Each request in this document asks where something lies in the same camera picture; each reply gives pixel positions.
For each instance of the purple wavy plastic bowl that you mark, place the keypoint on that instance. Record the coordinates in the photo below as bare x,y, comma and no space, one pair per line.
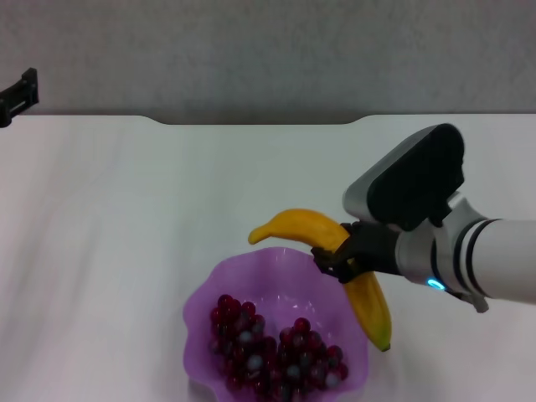
199,331

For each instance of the yellow banana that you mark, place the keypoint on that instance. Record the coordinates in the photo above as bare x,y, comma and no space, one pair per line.
301,226

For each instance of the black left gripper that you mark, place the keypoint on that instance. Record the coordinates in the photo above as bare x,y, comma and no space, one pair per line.
5,115

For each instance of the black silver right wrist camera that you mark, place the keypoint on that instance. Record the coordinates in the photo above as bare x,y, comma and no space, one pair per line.
410,180

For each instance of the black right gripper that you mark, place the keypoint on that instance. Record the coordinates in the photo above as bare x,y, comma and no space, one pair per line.
374,247

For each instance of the red grape bunch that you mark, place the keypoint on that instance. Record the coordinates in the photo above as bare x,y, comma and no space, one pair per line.
293,356

